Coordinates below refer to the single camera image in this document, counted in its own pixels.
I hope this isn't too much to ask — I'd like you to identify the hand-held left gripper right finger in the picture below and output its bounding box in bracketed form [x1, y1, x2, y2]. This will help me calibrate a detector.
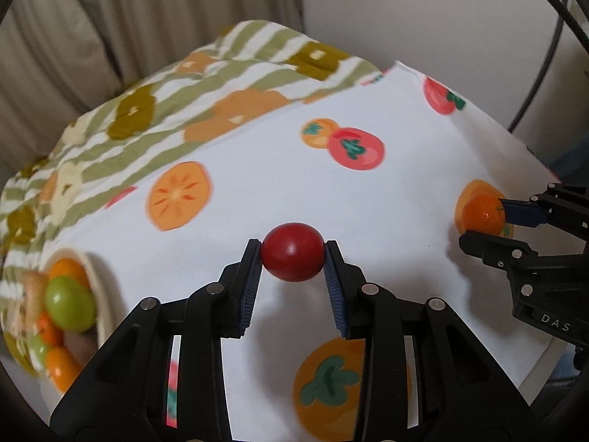
[323, 240, 537, 442]

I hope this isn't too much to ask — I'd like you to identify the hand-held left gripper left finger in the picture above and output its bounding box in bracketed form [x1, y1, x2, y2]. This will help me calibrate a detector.
[50, 238, 263, 442]

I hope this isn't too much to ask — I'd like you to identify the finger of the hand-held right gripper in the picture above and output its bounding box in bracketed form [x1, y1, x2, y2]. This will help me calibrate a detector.
[459, 231, 539, 271]
[501, 183, 589, 240]

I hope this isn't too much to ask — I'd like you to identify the small mandarin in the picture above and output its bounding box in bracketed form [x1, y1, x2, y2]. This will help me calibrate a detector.
[37, 313, 65, 348]
[45, 346, 82, 392]
[462, 194, 507, 235]

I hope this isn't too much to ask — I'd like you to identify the red tomato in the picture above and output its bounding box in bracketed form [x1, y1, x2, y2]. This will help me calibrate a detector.
[261, 222, 325, 283]

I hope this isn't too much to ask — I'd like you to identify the cream plate with duck print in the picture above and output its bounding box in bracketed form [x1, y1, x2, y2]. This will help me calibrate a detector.
[28, 249, 121, 380]

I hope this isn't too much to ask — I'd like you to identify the green round fruit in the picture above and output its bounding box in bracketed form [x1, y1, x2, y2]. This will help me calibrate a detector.
[45, 276, 97, 333]

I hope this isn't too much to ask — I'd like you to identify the white fruit-printed cloth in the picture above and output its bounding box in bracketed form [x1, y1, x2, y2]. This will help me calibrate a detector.
[41, 60, 560, 442]

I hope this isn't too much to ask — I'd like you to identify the large orange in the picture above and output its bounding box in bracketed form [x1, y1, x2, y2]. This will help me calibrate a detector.
[48, 259, 90, 288]

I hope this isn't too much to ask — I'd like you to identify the floral striped blanket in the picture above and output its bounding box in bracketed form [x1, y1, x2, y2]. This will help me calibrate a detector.
[0, 19, 385, 378]

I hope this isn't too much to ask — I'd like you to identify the small green fruit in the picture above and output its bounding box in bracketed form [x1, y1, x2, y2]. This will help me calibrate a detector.
[28, 335, 51, 371]

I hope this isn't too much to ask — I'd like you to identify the beige curtain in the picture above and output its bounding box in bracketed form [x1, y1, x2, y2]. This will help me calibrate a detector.
[0, 0, 304, 171]

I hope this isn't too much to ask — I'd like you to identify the black metal frame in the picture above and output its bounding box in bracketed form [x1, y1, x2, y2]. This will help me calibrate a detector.
[508, 0, 589, 130]

